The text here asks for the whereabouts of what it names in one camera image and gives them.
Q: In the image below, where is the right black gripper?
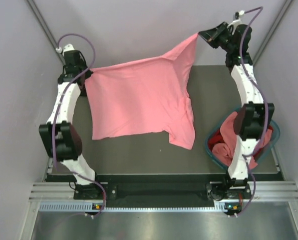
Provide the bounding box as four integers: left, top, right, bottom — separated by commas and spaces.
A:
197, 22, 234, 54

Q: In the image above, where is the pink t shirt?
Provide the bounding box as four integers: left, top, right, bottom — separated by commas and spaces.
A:
85, 34, 198, 150

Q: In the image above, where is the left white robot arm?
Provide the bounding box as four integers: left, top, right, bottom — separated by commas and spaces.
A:
38, 44, 102, 200

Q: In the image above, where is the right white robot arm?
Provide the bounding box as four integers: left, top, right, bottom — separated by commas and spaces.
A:
198, 22, 275, 201

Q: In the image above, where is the red shirt in basket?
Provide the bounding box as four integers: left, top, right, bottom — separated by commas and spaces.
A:
207, 124, 274, 151

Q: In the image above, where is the teal laundry basket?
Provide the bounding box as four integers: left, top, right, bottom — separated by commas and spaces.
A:
205, 108, 280, 169

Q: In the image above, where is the pink shirt in basket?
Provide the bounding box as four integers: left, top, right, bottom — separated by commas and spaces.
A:
207, 111, 275, 170

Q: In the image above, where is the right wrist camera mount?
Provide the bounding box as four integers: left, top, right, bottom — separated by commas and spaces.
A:
228, 10, 245, 28

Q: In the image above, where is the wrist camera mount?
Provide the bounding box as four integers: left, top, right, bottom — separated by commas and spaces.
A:
228, 10, 245, 28
55, 44, 74, 55

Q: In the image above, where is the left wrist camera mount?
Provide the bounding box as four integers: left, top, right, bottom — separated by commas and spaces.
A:
55, 44, 74, 55

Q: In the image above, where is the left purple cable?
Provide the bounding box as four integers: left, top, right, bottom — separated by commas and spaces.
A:
51, 33, 107, 216

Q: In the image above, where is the right aluminium corner post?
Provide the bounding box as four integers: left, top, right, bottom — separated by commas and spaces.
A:
253, 0, 294, 65

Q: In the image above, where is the aluminium corner post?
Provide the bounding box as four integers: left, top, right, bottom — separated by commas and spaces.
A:
24, 0, 64, 64
253, 0, 294, 65

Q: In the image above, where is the left aluminium corner post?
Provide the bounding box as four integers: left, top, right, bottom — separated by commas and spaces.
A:
24, 0, 64, 64

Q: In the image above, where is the slotted grey cable duct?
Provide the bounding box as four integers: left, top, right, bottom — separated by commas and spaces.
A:
39, 202, 238, 213

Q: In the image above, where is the aluminium frame rail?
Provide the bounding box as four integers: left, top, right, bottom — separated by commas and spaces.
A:
29, 181, 298, 202

